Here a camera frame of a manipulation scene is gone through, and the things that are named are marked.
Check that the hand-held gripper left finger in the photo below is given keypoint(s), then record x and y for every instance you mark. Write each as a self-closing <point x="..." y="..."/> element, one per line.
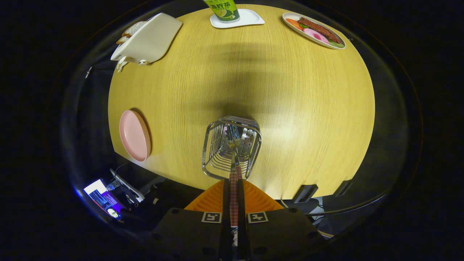
<point x="199" y="235"/>

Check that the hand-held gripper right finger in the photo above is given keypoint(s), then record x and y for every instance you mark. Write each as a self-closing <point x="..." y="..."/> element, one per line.
<point x="279" y="235"/>

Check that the black table clamp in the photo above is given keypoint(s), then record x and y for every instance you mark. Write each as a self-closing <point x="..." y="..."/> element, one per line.
<point x="342" y="187"/>
<point x="305" y="193"/>

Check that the white grey device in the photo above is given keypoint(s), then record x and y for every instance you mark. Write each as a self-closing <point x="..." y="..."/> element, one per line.
<point x="128" y="186"/>

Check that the purple lit device box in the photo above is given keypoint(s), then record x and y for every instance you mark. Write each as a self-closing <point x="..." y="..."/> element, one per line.
<point x="105" y="199"/>

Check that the pink round plate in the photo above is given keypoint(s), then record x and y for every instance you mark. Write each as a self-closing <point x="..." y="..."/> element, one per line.
<point x="134" y="136"/>

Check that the white oval food plate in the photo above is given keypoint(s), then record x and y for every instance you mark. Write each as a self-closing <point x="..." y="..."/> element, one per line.
<point x="308" y="38"/>

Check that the green lettuce leaf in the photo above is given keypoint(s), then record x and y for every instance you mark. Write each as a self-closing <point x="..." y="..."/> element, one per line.
<point x="337" y="44"/>

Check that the pink ham slice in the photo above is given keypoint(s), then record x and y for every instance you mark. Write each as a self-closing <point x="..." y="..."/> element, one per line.
<point x="314" y="35"/>

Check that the white toaster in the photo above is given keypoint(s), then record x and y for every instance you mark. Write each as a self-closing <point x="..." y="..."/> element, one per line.
<point x="156" y="36"/>

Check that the toast bread slice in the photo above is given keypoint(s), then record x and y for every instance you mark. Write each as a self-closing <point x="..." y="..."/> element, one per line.
<point x="122" y="40"/>
<point x="135" y="27"/>

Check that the brown meat strip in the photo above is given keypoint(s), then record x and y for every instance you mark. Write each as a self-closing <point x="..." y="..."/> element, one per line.
<point x="319" y="29"/>

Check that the orange carrot slice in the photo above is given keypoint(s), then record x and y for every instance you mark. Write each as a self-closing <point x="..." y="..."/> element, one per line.
<point x="293" y="23"/>

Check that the white coaster tray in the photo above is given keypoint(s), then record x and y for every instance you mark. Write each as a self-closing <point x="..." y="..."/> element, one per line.
<point x="252" y="20"/>

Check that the green label drink bottle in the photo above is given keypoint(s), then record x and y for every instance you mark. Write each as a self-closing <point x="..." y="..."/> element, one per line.
<point x="224" y="9"/>

